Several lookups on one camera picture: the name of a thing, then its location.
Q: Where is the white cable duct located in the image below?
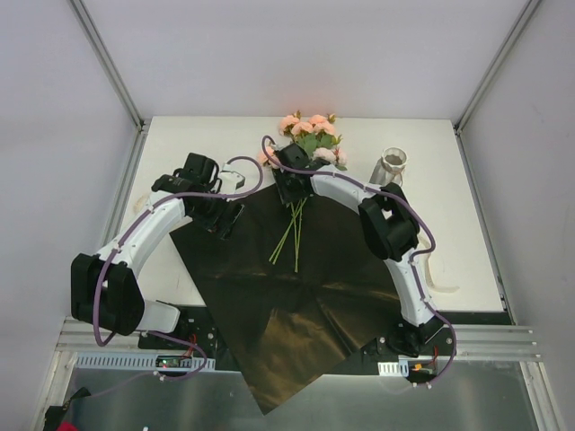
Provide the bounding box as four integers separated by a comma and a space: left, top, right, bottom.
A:
377, 359, 410, 378
75, 352, 216, 373

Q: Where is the white ribbed ceramic vase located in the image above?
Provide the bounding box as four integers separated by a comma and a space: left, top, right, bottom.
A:
369, 147, 408, 186

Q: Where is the right aluminium frame post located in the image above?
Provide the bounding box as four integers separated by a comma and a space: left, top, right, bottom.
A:
451, 0, 544, 136

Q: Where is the aluminium frame post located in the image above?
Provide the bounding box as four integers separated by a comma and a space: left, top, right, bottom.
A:
66, 0, 152, 136
451, 0, 544, 136

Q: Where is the peach rose stem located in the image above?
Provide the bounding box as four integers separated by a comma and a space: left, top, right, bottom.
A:
256, 145, 279, 170
276, 111, 305, 273

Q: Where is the black wrapping paper sheet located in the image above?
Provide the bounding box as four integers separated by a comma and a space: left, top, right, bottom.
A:
171, 186, 400, 413

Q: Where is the orange rose stem with bud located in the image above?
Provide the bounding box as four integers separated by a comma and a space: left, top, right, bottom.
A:
267, 114, 342, 264

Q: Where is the left white cable duct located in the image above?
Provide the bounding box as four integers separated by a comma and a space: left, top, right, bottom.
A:
75, 352, 216, 373

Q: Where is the left aluminium frame post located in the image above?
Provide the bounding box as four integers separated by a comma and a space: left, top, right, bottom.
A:
66, 0, 152, 136

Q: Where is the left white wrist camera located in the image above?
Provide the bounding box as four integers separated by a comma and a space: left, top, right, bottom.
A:
218, 163, 245, 194

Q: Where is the right white cable duct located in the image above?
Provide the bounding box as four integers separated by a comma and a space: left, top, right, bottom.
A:
377, 359, 410, 378

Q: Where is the red and black object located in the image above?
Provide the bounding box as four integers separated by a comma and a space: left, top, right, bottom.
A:
42, 387, 92, 431

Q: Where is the cream ribbon strip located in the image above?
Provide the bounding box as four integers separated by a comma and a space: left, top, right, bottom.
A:
415, 229, 462, 296

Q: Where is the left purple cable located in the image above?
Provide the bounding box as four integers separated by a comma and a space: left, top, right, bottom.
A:
89, 155, 264, 399

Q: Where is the peach rose stem top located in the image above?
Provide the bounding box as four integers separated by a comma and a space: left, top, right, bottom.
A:
276, 111, 305, 273

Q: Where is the pale pink rose stem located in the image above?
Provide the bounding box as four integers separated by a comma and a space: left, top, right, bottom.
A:
313, 146, 348, 171

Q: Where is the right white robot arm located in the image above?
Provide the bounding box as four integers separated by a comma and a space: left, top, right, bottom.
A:
261, 143, 447, 358

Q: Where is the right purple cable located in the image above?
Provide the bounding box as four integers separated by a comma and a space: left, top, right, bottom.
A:
261, 134, 458, 396

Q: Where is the purple cable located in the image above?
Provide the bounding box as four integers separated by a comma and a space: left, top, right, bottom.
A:
261, 134, 458, 396
89, 155, 264, 399

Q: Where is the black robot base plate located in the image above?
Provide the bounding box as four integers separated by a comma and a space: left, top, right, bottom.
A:
137, 305, 454, 377

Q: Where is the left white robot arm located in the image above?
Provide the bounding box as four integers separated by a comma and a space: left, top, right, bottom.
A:
71, 153, 245, 349

